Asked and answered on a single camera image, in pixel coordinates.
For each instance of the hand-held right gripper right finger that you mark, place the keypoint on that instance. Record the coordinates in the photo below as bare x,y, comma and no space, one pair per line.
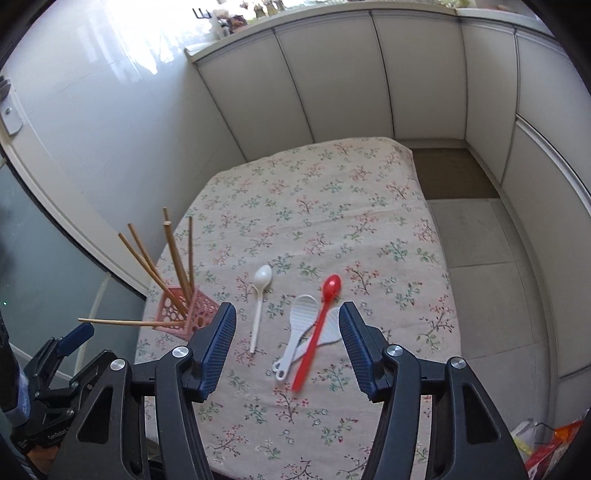
358,350

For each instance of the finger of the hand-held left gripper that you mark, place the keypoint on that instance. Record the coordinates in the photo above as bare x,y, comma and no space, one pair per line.
76,337

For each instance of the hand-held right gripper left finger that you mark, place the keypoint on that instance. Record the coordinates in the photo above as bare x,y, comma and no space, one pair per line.
217,350

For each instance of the white rice paddle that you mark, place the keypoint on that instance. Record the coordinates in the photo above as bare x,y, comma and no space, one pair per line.
304,309
332,330

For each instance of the pink perforated plastic basket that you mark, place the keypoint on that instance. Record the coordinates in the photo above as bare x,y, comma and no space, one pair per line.
203,309

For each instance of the single wooden chopstick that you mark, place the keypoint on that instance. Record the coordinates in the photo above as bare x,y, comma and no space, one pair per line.
120,321

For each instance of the red plastic spoon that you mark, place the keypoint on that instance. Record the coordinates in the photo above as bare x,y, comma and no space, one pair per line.
331,286

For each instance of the white plastic spoon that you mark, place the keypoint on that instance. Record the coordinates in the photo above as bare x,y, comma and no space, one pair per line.
263,277

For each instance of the bundle of wooden chopsticks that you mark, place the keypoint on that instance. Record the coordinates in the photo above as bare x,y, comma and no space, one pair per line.
178,263

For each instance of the frosted sliding glass door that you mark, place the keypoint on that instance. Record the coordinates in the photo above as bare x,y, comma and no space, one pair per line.
46,277

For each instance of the floral tablecloth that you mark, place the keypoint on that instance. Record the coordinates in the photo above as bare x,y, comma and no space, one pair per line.
323,207

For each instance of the brown floor mat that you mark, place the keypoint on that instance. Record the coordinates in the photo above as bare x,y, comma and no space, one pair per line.
455,173

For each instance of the orange snack bag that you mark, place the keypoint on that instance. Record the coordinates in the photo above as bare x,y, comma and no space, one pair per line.
558,443

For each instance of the door latch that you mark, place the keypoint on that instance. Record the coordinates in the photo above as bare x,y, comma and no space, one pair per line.
10,115

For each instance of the kitchen countertop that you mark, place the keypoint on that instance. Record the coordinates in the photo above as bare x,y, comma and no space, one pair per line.
240,34

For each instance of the small potted plants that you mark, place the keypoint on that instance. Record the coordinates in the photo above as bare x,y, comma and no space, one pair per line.
265,5

